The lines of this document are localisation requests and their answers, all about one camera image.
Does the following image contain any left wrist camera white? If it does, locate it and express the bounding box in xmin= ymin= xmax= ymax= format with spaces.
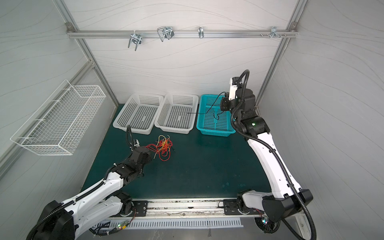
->
xmin=133 ymin=139 xmax=140 ymax=148

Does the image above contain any white wire wall basket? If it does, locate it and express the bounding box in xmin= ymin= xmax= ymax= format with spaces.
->
xmin=10 ymin=80 xmax=106 ymax=156

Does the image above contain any white slotted cable duct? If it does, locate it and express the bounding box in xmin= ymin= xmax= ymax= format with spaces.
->
xmin=124 ymin=218 xmax=244 ymax=230

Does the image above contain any left white plastic basket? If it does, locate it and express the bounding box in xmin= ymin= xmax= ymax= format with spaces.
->
xmin=113 ymin=94 xmax=164 ymax=135

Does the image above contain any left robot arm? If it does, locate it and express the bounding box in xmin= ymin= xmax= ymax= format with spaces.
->
xmin=26 ymin=125 xmax=152 ymax=240

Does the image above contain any teal plastic basket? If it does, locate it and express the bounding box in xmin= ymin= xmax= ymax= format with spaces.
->
xmin=197 ymin=94 xmax=236 ymax=137

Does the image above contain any white plastic basket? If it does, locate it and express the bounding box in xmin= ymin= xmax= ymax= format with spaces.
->
xmin=155 ymin=94 xmax=199 ymax=135
xmin=113 ymin=94 xmax=164 ymax=135

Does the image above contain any aluminium crossbar rail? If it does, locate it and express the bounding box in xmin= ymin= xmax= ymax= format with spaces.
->
xmin=67 ymin=29 xmax=299 ymax=39

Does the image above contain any yellow cable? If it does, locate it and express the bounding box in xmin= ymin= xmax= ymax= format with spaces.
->
xmin=153 ymin=134 xmax=172 ymax=160

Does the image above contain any red cable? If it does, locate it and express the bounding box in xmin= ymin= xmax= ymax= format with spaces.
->
xmin=145 ymin=135 xmax=174 ymax=162

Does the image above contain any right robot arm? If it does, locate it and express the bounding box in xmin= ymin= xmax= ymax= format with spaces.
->
xmin=220 ymin=70 xmax=317 ymax=240

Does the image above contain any middle white plastic basket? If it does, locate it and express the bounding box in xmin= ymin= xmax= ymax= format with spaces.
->
xmin=155 ymin=94 xmax=199 ymax=135

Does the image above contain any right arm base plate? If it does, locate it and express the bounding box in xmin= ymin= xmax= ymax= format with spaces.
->
xmin=219 ymin=199 xmax=250 ymax=216

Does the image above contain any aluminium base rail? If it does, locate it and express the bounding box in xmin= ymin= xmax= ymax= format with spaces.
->
xmin=59 ymin=196 xmax=307 ymax=221

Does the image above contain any green table mat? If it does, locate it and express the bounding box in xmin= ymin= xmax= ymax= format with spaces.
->
xmin=78 ymin=103 xmax=286 ymax=199

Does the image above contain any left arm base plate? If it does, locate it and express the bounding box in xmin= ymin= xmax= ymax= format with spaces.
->
xmin=117 ymin=201 xmax=149 ymax=217

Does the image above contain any metal hook clamp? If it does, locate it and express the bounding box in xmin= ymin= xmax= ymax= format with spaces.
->
xmin=128 ymin=32 xmax=142 ymax=51
xmin=157 ymin=26 xmax=175 ymax=42
xmin=198 ymin=27 xmax=204 ymax=39
xmin=260 ymin=27 xmax=287 ymax=39

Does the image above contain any black cable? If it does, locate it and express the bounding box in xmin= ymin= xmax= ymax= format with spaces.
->
xmin=186 ymin=91 xmax=226 ymax=121

